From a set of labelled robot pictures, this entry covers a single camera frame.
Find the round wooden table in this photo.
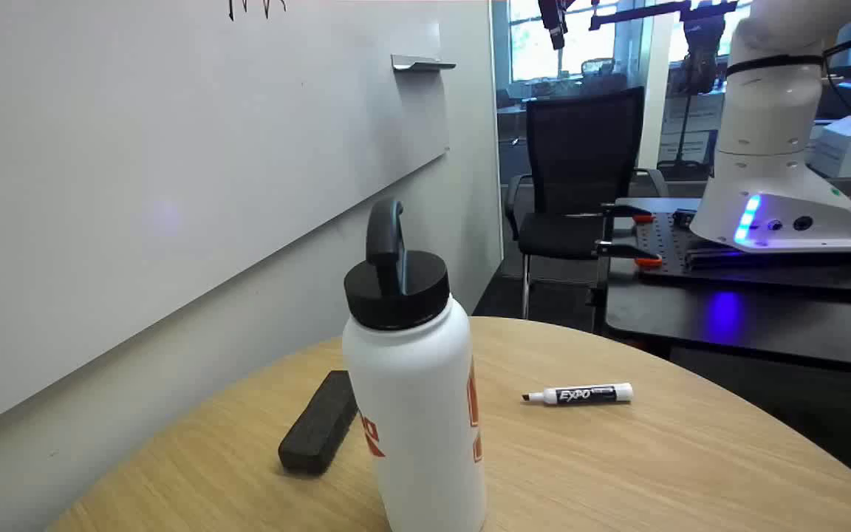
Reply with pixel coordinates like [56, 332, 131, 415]
[47, 316, 851, 532]

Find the black whiteboard eraser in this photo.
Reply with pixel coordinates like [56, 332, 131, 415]
[279, 369, 357, 476]

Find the wall whiteboard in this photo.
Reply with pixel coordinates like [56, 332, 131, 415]
[0, 0, 453, 416]

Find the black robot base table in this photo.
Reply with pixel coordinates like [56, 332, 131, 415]
[607, 199, 851, 366]

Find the black office chair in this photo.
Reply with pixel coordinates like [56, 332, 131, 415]
[506, 88, 644, 313]

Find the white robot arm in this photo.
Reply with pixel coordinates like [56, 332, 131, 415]
[688, 0, 851, 255]

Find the grey whiteboard tray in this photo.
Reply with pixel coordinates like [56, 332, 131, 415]
[391, 54, 456, 74]

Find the white metal water bottle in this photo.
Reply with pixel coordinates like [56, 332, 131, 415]
[344, 300, 484, 532]

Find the black dry erase marker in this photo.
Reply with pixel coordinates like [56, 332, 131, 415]
[522, 382, 636, 408]

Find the black bottle lid with handle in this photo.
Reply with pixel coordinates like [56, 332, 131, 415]
[344, 199, 450, 332]

